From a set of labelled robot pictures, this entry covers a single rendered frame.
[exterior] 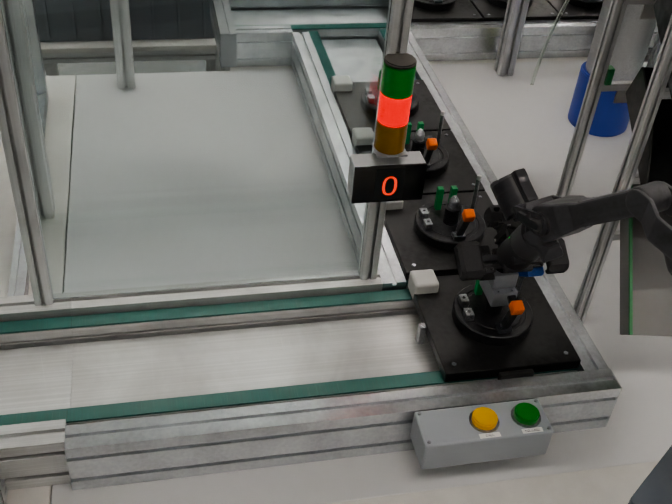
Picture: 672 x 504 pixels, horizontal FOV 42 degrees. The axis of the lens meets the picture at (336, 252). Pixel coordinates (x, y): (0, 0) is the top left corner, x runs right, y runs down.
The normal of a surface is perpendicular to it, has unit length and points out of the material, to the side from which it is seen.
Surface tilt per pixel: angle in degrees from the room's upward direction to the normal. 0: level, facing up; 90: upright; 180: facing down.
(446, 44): 90
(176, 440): 90
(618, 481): 0
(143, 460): 90
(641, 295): 45
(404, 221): 0
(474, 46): 90
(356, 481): 0
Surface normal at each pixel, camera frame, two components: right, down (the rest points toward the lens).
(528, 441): 0.19, 0.63
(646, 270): 0.07, -0.10
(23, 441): 0.07, -0.77
